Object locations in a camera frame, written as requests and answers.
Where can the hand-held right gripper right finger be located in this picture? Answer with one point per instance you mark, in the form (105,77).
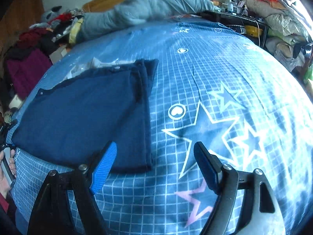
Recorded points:
(206,169)

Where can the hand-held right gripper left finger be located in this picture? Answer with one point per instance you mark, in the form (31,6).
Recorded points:
(105,169)

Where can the navy blue shirt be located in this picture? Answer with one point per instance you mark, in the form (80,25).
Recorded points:
(85,117)

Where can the pile of clothes and toys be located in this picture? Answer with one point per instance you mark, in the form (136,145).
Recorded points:
(49,36)

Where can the person's left hand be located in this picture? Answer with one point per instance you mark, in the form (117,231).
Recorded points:
(3,176)

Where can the maroon garment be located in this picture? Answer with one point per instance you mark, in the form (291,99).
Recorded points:
(27,73)

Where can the blue grid star bed sheet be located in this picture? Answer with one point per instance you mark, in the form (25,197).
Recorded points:
(220,102)

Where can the clear plastic bag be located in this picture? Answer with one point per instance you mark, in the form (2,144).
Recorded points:
(97,64)

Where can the wooden wardrobe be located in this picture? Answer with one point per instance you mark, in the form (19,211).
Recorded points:
(22,14)

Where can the yellow cloth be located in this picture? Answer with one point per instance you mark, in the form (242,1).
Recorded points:
(75,30)

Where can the grey plush toy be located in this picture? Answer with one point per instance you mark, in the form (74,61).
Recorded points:
(52,13)

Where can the green plastic bag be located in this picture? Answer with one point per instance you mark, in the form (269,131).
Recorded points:
(309,73)

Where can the black desk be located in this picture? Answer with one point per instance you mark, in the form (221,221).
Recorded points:
(232,20)

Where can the bottles on desk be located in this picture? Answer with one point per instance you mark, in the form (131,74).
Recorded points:
(234,6)

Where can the pile of bedding and bags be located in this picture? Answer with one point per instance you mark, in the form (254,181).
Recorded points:
(281,19)

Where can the grey quilted duvet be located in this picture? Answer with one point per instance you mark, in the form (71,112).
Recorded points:
(151,7)

